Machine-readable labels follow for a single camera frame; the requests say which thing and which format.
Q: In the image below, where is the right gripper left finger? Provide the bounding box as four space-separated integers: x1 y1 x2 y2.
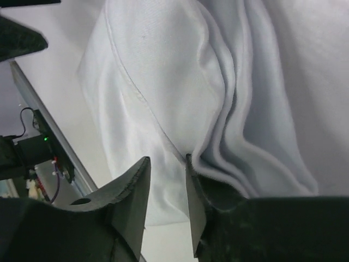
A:
1 157 151 261

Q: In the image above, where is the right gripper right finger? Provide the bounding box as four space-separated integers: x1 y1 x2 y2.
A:
186 155 348 261

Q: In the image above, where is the white light blue cloth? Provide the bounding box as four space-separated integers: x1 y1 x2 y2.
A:
78 1 348 225

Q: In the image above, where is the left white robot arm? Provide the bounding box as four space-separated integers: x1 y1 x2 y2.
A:
1 16 48 62

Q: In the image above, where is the aluminium rail frame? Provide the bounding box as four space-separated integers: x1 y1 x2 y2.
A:
10 61 98 197

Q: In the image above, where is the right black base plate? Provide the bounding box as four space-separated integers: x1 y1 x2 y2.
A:
18 107 75 183

